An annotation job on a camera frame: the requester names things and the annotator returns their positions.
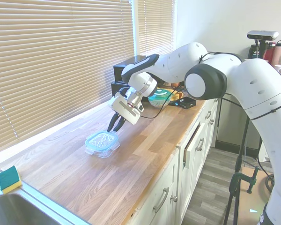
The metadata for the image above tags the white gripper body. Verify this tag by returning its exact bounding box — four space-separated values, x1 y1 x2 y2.
108 91 141 125

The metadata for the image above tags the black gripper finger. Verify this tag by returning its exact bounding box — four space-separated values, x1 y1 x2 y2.
107 113 119 132
113 116 126 132

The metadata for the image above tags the clear lid with teal seal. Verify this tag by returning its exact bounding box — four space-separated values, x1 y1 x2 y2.
84 130 121 156

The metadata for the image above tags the clear glass food container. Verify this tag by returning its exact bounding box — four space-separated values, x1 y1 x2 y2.
90 144 119 158

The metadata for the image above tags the round bowl with green lid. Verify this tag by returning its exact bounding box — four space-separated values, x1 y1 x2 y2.
148 88 174 109

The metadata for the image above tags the yellow cloth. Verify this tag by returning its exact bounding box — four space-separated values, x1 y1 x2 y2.
165 87 185 102

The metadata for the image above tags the small black box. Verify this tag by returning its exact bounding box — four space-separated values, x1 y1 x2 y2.
175 97 197 110

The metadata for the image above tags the white kitchen base cabinet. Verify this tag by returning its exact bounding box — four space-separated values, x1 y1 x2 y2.
128 97 220 225

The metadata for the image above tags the wide beige window blind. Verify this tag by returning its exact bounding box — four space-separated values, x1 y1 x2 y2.
0 0 135 157

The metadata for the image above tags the narrow beige window blind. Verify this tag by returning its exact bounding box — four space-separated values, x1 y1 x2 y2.
137 0 176 57

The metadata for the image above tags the stainless steel dishwasher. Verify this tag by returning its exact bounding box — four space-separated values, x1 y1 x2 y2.
215 93 264 160

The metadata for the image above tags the green and yellow sponge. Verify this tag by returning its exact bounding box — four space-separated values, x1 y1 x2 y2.
0 165 23 195

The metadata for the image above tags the black tripod stand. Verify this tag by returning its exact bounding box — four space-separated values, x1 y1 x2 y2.
223 38 269 225

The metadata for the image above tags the green clamp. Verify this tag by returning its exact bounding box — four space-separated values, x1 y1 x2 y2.
229 165 260 198

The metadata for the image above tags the stainless steel sink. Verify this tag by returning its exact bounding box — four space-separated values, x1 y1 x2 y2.
0 187 92 225

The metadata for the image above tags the black pouch with print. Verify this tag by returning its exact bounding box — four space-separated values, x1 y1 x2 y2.
249 45 261 60

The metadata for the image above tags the plywood base board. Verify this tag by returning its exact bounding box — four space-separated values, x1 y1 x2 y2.
236 165 276 225

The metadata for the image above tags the red water bottle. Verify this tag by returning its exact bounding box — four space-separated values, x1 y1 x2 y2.
264 42 276 64

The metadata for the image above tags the pink water bottle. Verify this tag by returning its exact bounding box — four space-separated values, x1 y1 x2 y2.
272 40 281 66

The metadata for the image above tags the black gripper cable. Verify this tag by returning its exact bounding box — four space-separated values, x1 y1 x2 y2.
111 87 182 119

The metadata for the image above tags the silver camera on stand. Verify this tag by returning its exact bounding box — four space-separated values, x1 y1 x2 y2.
246 30 280 41

